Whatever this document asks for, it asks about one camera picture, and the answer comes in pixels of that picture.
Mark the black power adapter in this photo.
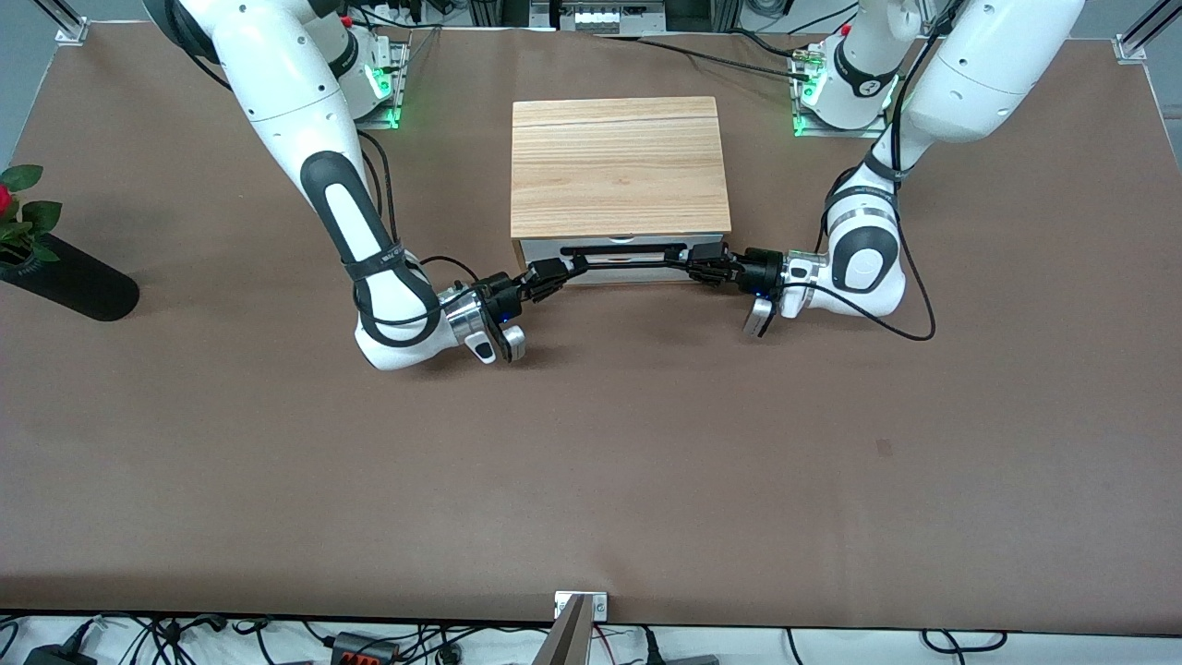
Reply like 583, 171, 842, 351
22, 644, 99, 665

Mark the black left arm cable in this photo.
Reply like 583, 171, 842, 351
785, 18, 936, 342

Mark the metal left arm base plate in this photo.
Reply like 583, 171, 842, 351
791, 46, 892, 139

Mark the black adapter with orange connectors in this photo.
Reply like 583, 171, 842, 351
330, 632, 401, 665

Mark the looped black floor cable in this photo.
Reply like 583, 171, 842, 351
922, 629, 1008, 654

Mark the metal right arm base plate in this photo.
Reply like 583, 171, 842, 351
356, 42, 409, 130

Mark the long black table cable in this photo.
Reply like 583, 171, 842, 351
600, 34, 806, 77

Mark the light wooden drawer cabinet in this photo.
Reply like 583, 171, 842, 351
511, 97, 732, 289

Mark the black vase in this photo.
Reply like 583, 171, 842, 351
0, 235, 140, 322

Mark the plain white drawer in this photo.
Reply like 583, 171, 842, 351
524, 260, 721, 285

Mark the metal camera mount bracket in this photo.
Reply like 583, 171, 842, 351
534, 591, 609, 665

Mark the grey power strip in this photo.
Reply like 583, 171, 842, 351
557, 0, 668, 36

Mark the white drawer with black handle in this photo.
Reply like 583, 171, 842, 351
519, 236, 727, 271

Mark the metal table corner bracket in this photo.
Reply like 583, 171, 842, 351
1113, 0, 1182, 65
51, 0, 90, 46

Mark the short black table cable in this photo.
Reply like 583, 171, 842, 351
730, 30, 818, 59

